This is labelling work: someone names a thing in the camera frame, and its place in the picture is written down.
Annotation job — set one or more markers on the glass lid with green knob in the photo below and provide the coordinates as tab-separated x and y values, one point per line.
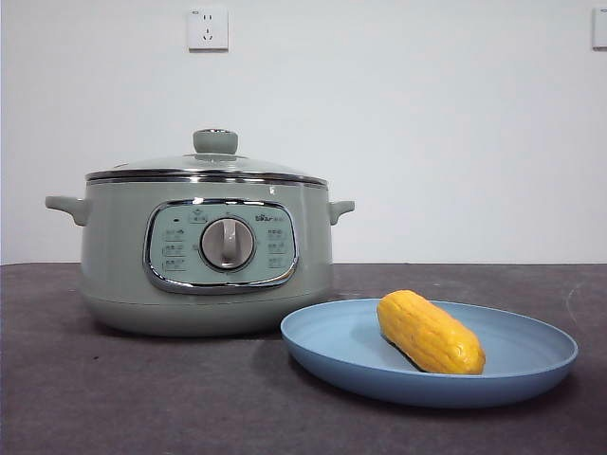
215	142

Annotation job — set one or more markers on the yellow corn cob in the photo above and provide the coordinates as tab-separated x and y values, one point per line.
429	336

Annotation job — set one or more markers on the blue round plate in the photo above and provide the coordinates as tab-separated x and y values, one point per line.
341	346

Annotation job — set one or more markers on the pale green electric steamer pot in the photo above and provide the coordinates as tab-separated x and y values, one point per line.
118	265

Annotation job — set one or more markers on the white wall power socket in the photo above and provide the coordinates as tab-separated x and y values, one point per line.
208	29

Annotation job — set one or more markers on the white wall switch plate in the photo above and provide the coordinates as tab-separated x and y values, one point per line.
600	28

